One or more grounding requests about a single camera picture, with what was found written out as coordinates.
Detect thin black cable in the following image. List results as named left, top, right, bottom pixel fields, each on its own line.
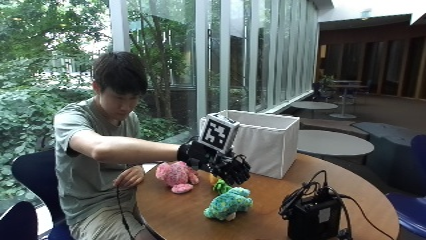
left=114, top=185, right=135, bottom=240

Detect small green orange toy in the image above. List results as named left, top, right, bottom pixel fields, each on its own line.
left=207, top=173, right=232, bottom=195

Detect the person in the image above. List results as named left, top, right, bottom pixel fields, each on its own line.
left=51, top=51, right=183, bottom=240

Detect white fabric storage box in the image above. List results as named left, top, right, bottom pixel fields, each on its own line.
left=198, top=109, right=302, bottom=180

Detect teal plush toy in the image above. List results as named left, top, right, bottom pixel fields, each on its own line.
left=202, top=186, right=254, bottom=222

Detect white marker cube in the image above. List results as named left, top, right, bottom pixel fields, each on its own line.
left=196, top=112, right=240, bottom=155

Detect pink plush toy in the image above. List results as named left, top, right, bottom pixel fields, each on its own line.
left=154, top=160, right=200, bottom=195

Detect black electronics box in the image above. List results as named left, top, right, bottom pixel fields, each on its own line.
left=286, top=195, right=343, bottom=240

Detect round grey table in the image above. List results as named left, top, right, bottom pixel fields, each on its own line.
left=295, top=129, right=375, bottom=165
left=288, top=100, right=339, bottom=118

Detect dark chair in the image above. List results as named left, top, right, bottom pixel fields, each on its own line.
left=310, top=82, right=330, bottom=102

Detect potted plant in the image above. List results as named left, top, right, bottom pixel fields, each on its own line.
left=318, top=73, right=336, bottom=92

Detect grey bench block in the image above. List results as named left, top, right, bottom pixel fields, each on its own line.
left=351, top=121, right=420, bottom=193

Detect black cable bundle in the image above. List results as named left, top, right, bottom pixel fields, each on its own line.
left=276, top=169, right=343, bottom=221

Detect black power cable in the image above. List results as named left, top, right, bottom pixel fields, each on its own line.
left=338, top=193, right=396, bottom=240

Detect round pedestal table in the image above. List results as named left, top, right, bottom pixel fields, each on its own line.
left=328, top=79, right=369, bottom=120

